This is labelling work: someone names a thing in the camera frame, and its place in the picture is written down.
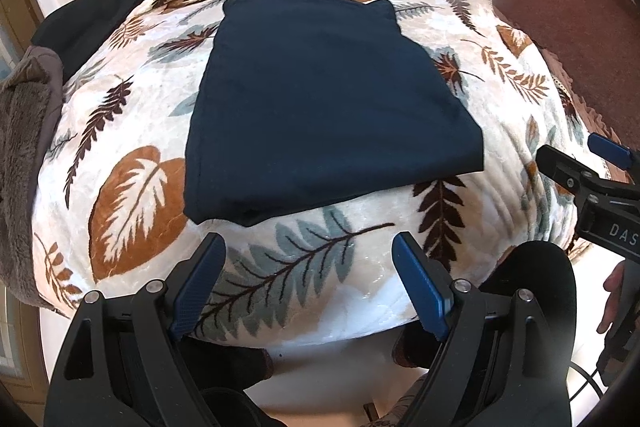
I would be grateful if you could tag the black cloth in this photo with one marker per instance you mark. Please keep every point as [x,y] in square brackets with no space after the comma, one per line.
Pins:
[100,17]

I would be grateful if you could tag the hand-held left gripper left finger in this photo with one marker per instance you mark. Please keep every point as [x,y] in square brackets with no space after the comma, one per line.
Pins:
[197,287]

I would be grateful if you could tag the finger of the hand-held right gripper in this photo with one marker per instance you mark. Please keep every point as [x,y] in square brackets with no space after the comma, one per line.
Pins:
[565,169]
[607,149]

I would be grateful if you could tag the grey-brown fleece cloth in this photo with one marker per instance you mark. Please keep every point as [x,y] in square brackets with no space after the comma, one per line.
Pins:
[25,157]

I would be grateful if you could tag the person's black pants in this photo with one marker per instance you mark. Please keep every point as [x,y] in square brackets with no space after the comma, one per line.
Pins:
[530,267]

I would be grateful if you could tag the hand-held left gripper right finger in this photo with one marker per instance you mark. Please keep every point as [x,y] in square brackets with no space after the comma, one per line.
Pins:
[422,282]

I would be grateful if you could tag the brown fringed rug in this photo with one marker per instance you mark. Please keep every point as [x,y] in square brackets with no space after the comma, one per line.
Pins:
[575,32]

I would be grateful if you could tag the person's right hand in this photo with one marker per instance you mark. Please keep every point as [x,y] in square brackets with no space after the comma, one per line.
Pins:
[611,297]

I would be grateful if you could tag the navy blue garment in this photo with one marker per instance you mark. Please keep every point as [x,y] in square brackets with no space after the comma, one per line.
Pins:
[325,107]

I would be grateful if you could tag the leaf print fleece blanket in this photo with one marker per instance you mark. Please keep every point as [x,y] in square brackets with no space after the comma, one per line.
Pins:
[150,107]

